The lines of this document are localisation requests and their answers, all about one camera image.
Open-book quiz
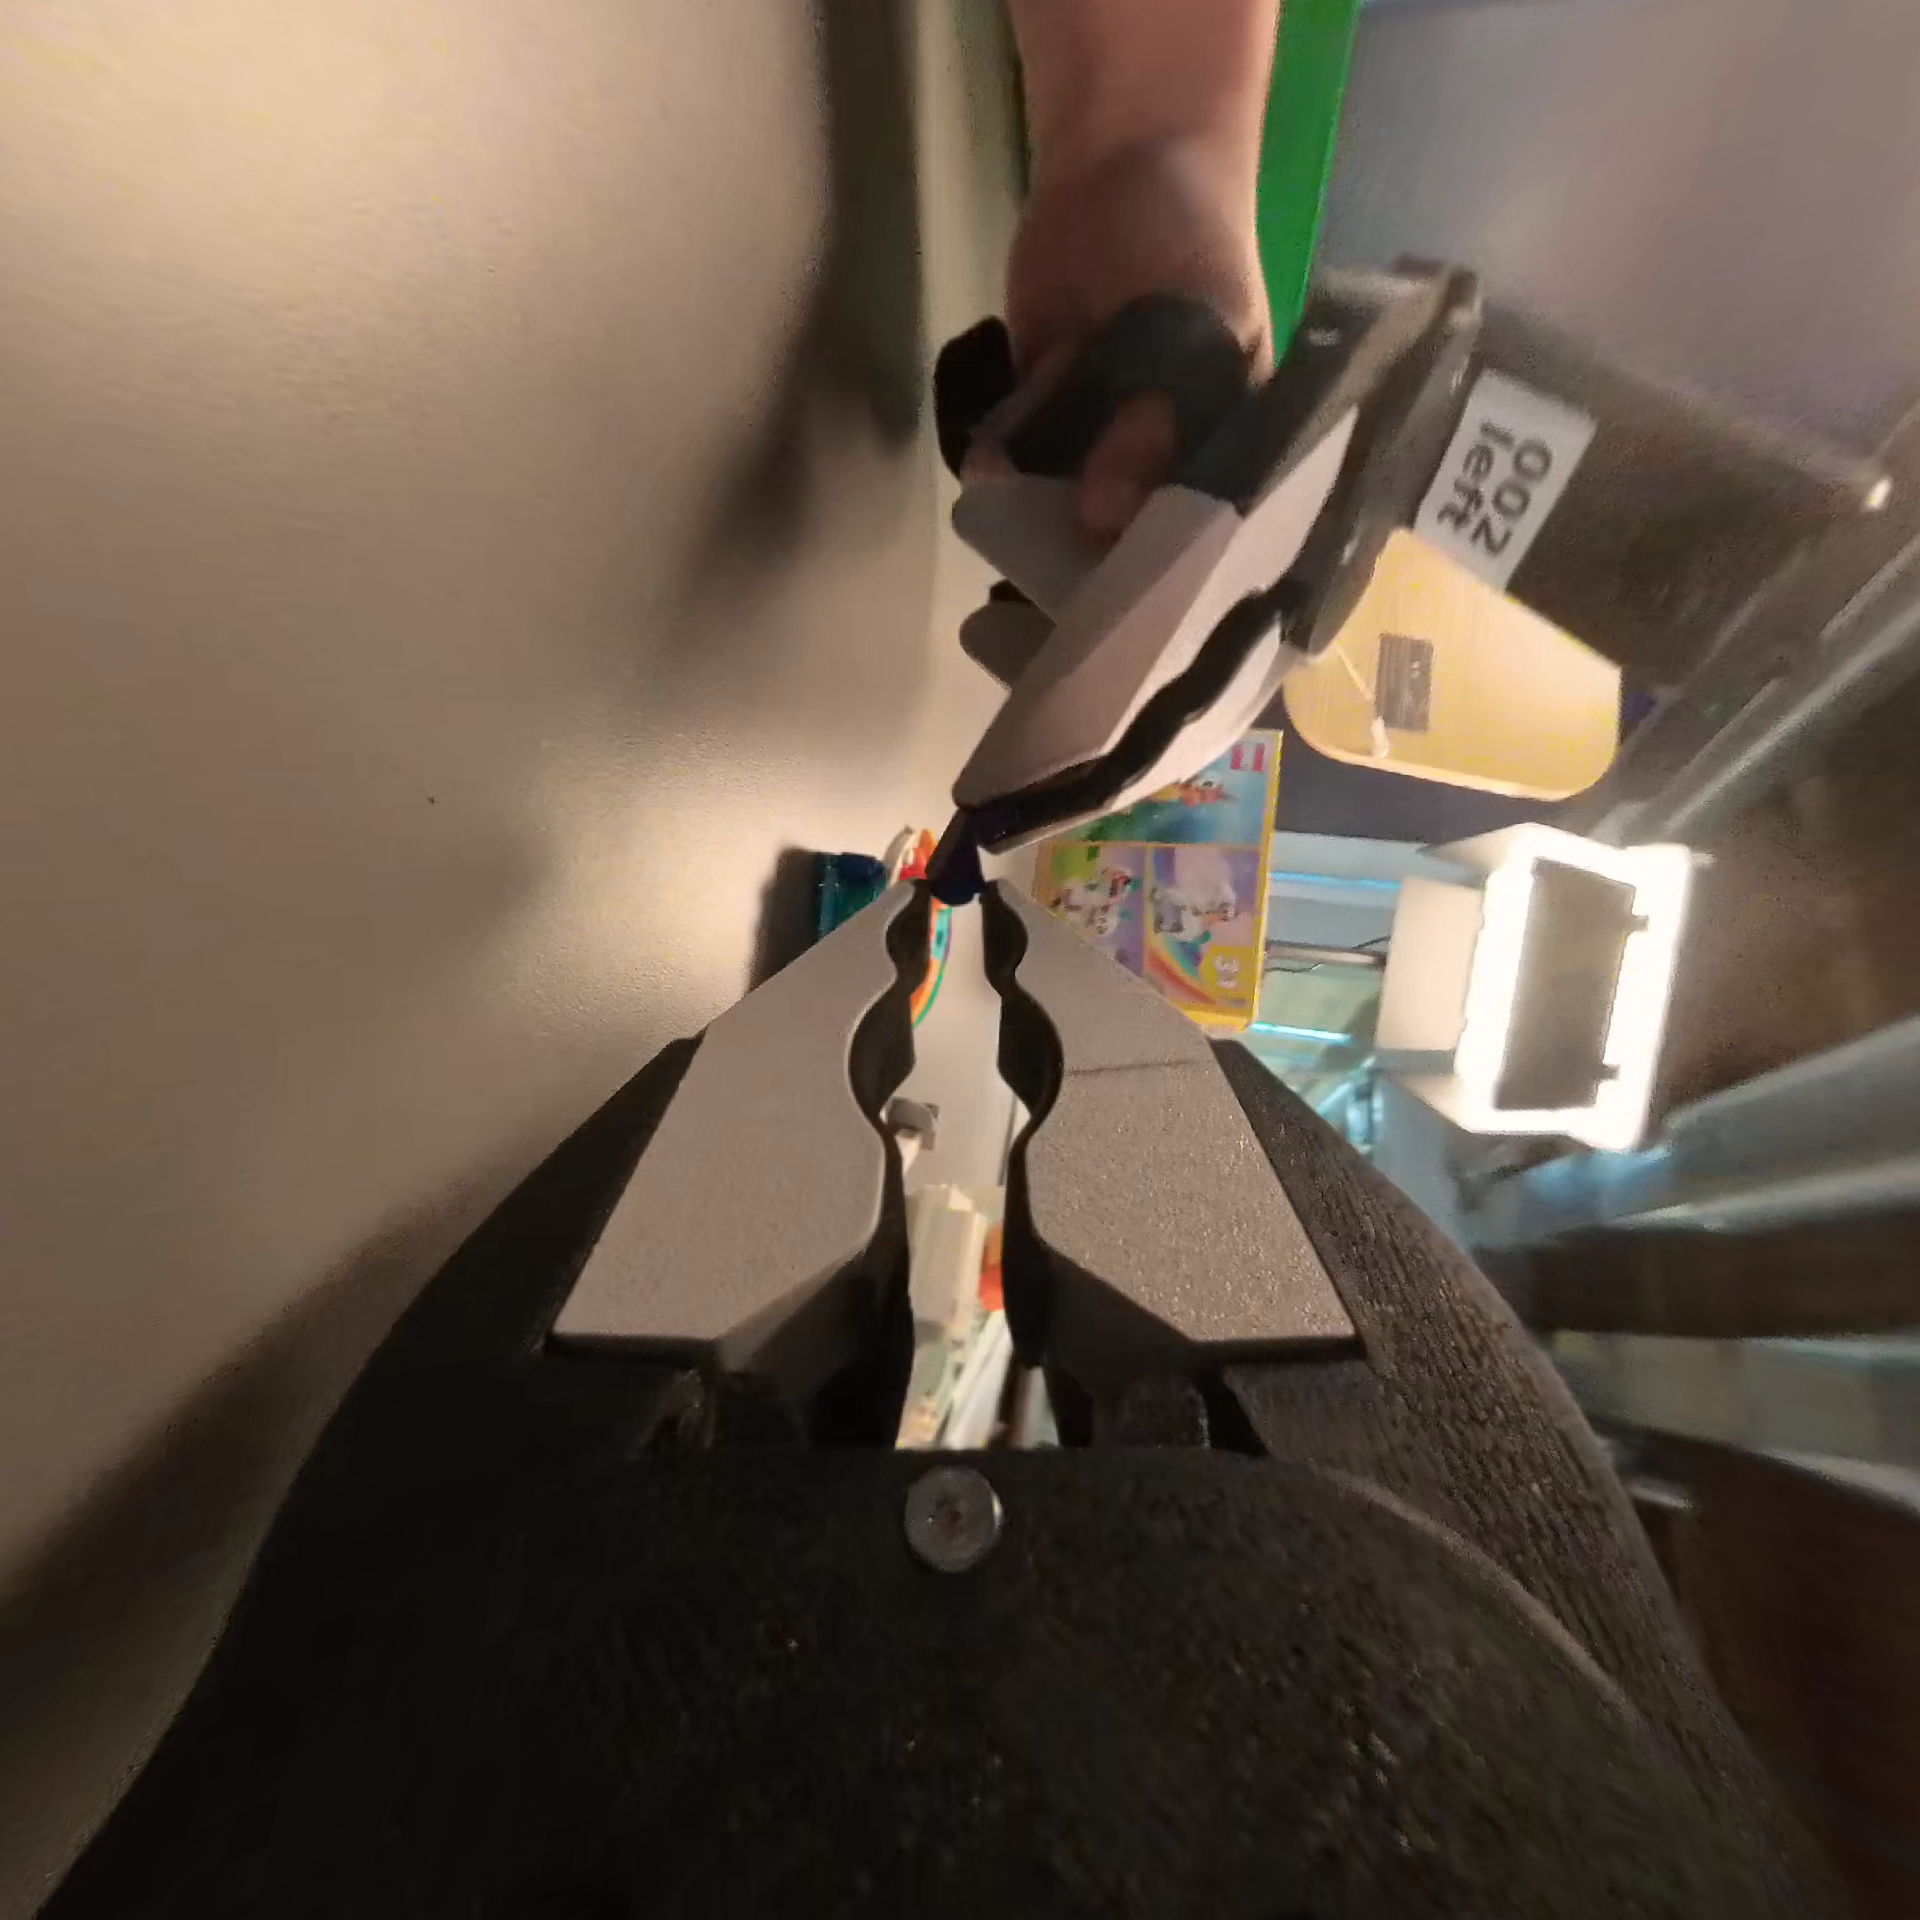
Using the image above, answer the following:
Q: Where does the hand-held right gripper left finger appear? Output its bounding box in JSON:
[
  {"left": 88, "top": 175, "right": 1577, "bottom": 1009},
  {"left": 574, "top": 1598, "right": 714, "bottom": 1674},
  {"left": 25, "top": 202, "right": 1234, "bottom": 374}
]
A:
[{"left": 552, "top": 876, "right": 920, "bottom": 1370}]

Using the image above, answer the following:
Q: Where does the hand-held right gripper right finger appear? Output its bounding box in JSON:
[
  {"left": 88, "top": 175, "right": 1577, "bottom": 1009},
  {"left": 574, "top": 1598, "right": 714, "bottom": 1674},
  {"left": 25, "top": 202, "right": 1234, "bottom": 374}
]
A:
[{"left": 981, "top": 876, "right": 1362, "bottom": 1375}]

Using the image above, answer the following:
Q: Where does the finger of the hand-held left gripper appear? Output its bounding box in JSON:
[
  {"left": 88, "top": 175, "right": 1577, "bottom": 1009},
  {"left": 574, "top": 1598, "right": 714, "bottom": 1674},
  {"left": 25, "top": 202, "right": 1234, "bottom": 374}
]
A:
[
  {"left": 947, "top": 409, "right": 1362, "bottom": 816},
  {"left": 985, "top": 612, "right": 1291, "bottom": 853}
]

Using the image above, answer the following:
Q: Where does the rainbow lego disc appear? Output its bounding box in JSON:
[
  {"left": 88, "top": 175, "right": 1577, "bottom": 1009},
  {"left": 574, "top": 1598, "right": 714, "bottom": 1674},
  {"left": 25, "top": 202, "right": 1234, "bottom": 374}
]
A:
[{"left": 887, "top": 822, "right": 965, "bottom": 1030}]

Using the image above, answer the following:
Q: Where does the lego set box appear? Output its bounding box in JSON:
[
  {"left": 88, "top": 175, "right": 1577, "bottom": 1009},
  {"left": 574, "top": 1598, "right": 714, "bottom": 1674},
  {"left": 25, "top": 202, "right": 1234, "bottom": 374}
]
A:
[{"left": 1032, "top": 731, "right": 1284, "bottom": 1033}]

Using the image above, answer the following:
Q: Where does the white lego unicorn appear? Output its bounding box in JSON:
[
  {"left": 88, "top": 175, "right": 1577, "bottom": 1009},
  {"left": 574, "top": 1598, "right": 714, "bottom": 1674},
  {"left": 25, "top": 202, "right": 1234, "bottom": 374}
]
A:
[{"left": 895, "top": 1183, "right": 1052, "bottom": 1451}]

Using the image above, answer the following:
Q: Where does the person's left hand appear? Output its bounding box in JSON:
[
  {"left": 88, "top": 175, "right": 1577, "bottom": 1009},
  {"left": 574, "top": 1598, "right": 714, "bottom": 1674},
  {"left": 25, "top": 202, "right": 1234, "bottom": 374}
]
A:
[{"left": 1002, "top": 135, "right": 1277, "bottom": 546}]

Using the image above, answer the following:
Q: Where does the wooden oval board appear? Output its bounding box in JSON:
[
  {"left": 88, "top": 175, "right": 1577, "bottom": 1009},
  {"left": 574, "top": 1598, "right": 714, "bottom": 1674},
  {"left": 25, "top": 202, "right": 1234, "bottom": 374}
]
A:
[{"left": 1282, "top": 524, "right": 1626, "bottom": 805}]

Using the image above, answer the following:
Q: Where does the studio light panel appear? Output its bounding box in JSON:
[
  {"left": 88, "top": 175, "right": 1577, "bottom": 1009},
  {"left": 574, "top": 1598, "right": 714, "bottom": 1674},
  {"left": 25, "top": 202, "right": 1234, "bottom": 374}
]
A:
[{"left": 1380, "top": 822, "right": 1711, "bottom": 1155}]

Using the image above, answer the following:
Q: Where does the green plastic bin stack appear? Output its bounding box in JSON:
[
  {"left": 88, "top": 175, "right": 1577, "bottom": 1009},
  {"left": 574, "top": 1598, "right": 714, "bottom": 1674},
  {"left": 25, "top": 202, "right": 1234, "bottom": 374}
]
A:
[{"left": 995, "top": 0, "right": 1363, "bottom": 354}]

